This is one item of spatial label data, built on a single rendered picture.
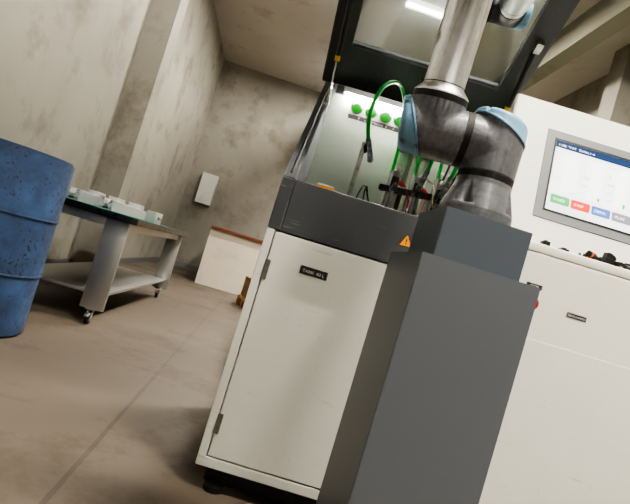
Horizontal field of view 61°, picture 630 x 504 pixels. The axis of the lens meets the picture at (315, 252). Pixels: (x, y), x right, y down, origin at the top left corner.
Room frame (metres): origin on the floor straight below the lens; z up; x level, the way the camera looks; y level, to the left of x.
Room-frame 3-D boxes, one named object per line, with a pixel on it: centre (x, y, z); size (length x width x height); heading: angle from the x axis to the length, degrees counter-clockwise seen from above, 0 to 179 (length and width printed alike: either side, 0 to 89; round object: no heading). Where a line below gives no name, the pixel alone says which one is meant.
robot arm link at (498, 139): (1.10, -0.29, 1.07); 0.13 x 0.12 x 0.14; 86
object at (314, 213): (1.58, -0.19, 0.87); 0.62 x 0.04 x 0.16; 90
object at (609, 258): (1.67, -0.93, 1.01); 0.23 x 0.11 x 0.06; 90
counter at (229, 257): (9.33, 1.32, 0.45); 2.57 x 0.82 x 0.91; 5
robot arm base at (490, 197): (1.10, -0.30, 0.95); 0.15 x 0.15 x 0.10
